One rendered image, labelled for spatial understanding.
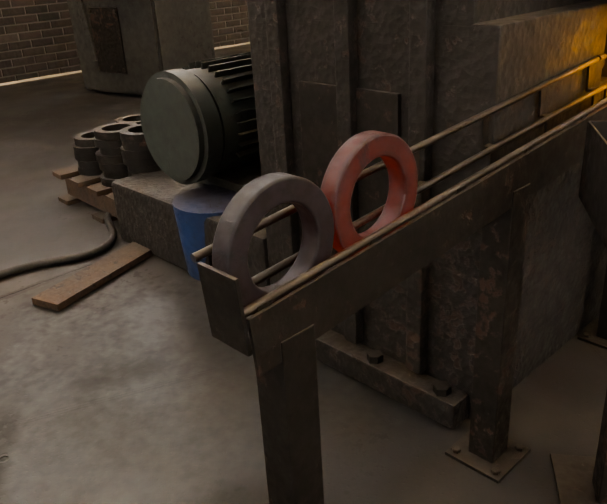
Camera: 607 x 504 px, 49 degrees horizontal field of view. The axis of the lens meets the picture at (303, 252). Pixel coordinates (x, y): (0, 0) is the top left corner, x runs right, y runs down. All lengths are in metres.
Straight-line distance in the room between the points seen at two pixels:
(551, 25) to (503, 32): 0.18
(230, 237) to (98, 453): 0.96
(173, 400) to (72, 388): 0.29
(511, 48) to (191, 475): 1.07
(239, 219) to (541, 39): 0.84
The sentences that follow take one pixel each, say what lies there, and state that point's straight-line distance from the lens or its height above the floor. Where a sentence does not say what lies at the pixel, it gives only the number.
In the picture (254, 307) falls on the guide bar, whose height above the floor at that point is 0.63.
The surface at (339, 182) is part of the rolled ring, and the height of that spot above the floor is 0.73.
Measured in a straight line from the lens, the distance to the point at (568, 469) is 1.55.
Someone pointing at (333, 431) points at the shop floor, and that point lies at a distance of 1.59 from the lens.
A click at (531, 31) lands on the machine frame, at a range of 1.40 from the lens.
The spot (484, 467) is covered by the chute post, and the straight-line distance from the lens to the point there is 1.51.
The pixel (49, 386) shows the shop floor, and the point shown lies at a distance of 1.92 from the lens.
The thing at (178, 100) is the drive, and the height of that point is 0.60.
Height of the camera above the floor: 1.01
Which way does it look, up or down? 24 degrees down
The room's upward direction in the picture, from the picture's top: 3 degrees counter-clockwise
